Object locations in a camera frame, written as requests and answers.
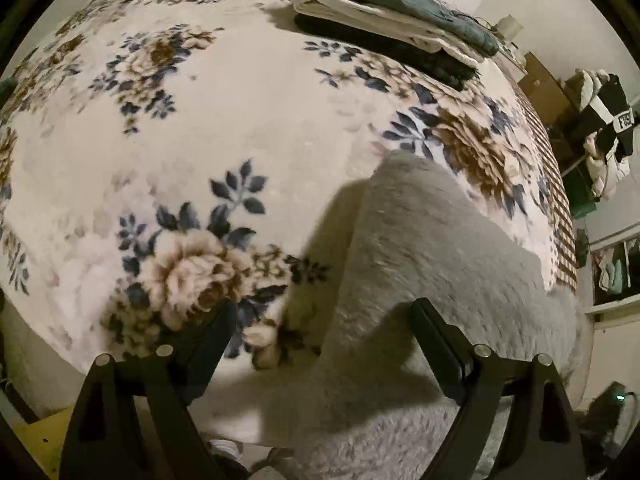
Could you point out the large cardboard box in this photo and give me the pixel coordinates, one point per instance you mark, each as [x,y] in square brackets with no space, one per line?
[545,85]

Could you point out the grey fluffy towel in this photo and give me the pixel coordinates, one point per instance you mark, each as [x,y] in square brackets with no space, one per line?
[430,270]

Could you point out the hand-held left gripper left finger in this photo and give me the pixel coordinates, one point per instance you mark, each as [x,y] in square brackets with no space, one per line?
[210,345]

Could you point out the chair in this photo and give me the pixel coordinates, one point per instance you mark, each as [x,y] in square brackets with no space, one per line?
[580,185]

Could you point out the black and white jacket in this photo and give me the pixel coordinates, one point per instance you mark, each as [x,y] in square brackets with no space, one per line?
[607,110]

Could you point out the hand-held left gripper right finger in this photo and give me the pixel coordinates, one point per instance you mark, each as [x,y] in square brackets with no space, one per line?
[440,350]

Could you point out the yellow box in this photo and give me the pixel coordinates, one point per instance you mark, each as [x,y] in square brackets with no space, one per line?
[45,440]

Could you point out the folded dark pants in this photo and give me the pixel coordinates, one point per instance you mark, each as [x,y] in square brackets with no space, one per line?
[400,55]

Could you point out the white wardrobe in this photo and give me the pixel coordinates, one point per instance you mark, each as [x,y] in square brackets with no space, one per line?
[617,270]

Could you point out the folded white pants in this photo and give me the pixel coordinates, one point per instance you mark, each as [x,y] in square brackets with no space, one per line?
[380,17]

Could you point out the floral bed blanket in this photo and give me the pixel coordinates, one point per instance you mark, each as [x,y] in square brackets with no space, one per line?
[200,150]

